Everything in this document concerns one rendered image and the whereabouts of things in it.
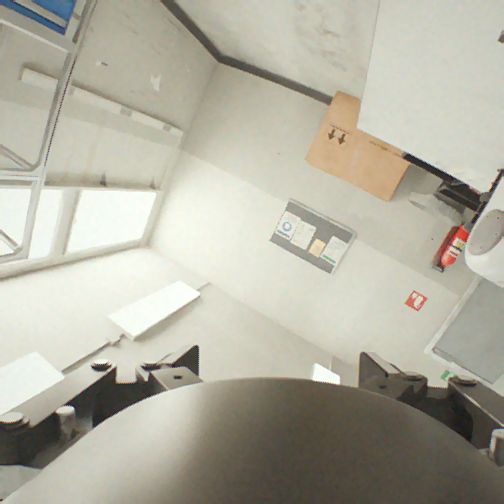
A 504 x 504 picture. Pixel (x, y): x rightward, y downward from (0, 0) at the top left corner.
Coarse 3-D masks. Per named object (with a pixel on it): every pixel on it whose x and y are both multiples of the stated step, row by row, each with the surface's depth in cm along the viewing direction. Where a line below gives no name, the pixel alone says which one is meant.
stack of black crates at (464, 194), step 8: (440, 184) 207; (448, 184) 185; (464, 184) 180; (440, 192) 210; (448, 192) 207; (456, 192) 182; (464, 192) 181; (472, 192) 179; (480, 192) 177; (456, 200) 206; (464, 200) 204; (472, 200) 179; (472, 208) 202
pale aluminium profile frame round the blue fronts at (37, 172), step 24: (96, 0) 103; (0, 24) 120; (0, 48) 125; (72, 72) 113; (48, 120) 118; (0, 144) 134; (48, 144) 121; (0, 168) 108; (24, 168) 127; (0, 240) 142; (24, 240) 135; (0, 264) 127
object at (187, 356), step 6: (180, 348) 14; (186, 348) 14; (192, 348) 14; (198, 348) 15; (174, 354) 13; (180, 354) 13; (186, 354) 13; (192, 354) 14; (198, 354) 15; (168, 360) 12; (174, 360) 12; (180, 360) 12; (186, 360) 13; (192, 360) 14; (198, 360) 15; (168, 366) 12; (174, 366) 12; (180, 366) 12; (186, 366) 13; (192, 366) 14; (198, 366) 15; (198, 372) 15
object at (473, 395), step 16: (448, 384) 9; (464, 384) 9; (480, 384) 9; (464, 400) 8; (480, 400) 8; (496, 400) 7; (480, 416) 7; (496, 416) 6; (480, 432) 7; (480, 448) 7
